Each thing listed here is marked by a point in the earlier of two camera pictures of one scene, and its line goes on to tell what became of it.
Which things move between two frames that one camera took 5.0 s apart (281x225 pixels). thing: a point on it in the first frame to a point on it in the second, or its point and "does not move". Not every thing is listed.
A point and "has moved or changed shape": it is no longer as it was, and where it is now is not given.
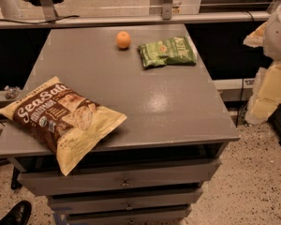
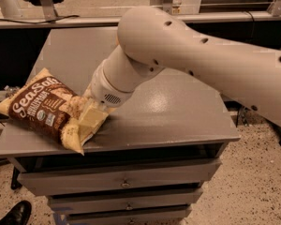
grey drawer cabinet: (152, 168) does not move
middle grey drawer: (98, 202) does not move
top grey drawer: (118, 178) does not move
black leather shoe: (19, 215) does not move
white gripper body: (279, 37) to (103, 90)
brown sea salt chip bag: (67, 122) has moved or changed shape
